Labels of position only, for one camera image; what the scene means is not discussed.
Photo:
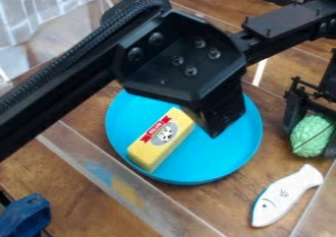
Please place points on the white grid cloth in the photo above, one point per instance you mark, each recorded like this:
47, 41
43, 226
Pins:
22, 16

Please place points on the yellow butter block toy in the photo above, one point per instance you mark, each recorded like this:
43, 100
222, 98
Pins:
162, 138

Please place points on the white wooden fish toy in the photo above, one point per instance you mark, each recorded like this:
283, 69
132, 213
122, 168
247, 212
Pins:
280, 195

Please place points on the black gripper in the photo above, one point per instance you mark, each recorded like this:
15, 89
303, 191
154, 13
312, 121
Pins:
299, 103

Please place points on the blue clamp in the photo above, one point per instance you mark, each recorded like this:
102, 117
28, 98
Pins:
26, 217

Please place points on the blue round plate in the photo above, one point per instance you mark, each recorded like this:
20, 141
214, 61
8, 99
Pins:
202, 159

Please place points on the clear acrylic enclosure wall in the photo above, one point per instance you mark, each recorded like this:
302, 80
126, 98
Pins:
152, 208

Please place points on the green bitter gourd toy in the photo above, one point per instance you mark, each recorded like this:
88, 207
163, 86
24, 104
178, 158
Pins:
311, 135

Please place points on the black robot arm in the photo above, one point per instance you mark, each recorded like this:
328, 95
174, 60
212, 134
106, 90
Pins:
166, 55

